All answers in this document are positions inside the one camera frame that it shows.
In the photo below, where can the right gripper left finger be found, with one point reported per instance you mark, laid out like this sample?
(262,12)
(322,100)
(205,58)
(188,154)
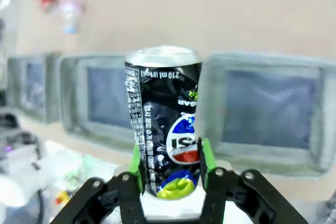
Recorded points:
(128,197)

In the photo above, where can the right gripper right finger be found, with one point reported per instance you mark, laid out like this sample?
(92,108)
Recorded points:
(231,197)

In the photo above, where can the black Pepsi can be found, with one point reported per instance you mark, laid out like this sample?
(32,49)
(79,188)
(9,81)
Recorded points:
(157,103)

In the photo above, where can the clear plastic bottle pink label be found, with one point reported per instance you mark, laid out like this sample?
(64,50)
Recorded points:
(70,15)

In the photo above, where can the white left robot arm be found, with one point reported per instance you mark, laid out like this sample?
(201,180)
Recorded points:
(18,187)

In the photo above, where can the grey fabric basket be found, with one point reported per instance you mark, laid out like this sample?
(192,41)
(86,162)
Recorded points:
(325,119)
(52,90)
(76,93)

